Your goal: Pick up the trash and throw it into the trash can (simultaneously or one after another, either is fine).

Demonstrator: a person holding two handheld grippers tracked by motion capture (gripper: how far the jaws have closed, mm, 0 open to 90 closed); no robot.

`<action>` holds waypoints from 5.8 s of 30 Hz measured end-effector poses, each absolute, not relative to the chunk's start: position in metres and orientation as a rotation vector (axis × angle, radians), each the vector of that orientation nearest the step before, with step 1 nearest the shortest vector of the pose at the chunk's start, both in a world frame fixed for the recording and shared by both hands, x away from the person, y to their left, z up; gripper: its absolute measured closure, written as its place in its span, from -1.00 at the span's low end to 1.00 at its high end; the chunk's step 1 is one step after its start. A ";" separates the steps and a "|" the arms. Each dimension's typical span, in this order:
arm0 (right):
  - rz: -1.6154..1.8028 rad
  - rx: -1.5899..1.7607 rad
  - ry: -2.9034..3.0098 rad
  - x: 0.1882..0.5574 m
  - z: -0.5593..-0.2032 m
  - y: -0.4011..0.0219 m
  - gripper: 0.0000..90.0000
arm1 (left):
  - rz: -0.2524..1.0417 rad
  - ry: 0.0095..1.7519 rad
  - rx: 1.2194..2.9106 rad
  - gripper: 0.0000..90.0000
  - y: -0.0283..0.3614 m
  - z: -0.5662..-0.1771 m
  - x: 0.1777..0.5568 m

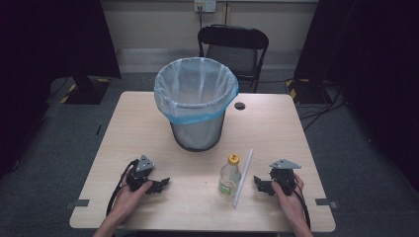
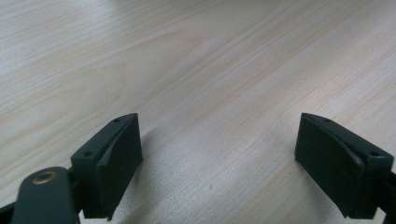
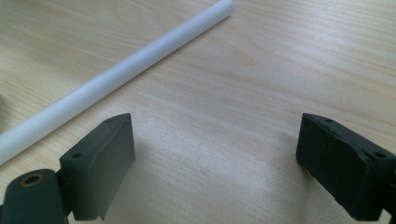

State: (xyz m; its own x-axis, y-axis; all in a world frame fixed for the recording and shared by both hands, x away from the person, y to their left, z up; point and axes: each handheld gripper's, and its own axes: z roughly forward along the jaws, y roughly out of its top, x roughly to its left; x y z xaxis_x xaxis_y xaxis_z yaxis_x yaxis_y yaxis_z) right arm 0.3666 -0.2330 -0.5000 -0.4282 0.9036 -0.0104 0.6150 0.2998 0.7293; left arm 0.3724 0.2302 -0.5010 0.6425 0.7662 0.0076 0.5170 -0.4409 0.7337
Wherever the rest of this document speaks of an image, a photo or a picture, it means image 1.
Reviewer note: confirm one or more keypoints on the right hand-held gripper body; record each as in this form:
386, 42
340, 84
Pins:
284, 174

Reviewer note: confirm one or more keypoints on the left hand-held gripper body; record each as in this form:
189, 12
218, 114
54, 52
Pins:
140, 177

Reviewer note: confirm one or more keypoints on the long white tube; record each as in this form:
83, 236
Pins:
243, 179

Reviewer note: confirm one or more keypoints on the clear bottle with yellow cap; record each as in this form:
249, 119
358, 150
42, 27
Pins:
229, 179

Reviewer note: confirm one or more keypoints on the black mesh trash bin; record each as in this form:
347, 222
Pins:
197, 135

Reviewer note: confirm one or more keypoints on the person's left hand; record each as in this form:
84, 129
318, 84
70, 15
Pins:
126, 202

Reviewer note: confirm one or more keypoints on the person's right hand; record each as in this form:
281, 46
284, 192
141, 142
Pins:
290, 205

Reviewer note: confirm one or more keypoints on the grey tape strip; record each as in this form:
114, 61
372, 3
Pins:
326, 202
79, 203

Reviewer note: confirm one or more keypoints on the small black tape strip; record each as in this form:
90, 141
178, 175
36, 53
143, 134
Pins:
99, 130

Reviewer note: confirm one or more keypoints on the black table grommet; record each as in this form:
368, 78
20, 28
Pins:
239, 106

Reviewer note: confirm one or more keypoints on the stand base with hazard tape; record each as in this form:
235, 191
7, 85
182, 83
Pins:
87, 92
306, 92

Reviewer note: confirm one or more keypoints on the dark curtain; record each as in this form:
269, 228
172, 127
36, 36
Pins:
372, 65
49, 49

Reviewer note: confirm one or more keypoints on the black folding chair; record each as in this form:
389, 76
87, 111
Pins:
232, 42

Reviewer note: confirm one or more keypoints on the white wall outlet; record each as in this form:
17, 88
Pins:
205, 5

